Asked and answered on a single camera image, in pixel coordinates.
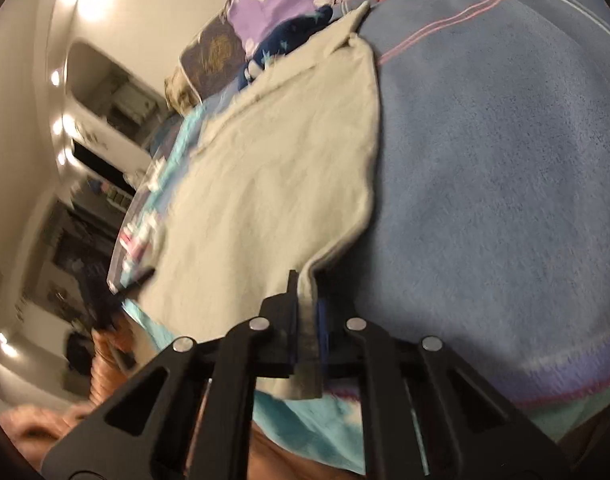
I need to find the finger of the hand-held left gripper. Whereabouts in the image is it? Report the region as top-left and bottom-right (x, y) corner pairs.
(111, 267), (157, 297)

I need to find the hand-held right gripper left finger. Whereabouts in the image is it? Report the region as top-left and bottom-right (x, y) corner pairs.
(40, 270), (302, 480)

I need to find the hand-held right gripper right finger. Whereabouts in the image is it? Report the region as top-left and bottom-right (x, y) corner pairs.
(315, 300), (572, 480)

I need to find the white long-sleeve shirt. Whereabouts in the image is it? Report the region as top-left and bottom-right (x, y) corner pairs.
(135, 0), (382, 402)

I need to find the person's left forearm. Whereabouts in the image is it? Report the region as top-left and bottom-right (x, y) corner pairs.
(0, 402), (93, 448)

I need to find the person's left hand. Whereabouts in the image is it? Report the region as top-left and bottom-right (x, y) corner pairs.
(90, 331), (136, 406)

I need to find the white glove with pink cuff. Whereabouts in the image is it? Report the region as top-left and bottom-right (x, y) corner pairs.
(119, 210), (162, 272)

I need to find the teal blanket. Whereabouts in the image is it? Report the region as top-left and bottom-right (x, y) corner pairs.
(117, 110), (428, 473)

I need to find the dark deer print mattress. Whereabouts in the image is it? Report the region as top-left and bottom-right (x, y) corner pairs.
(179, 12), (247, 102)

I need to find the navy star print garment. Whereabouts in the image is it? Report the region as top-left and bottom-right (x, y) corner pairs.
(235, 5), (337, 92)

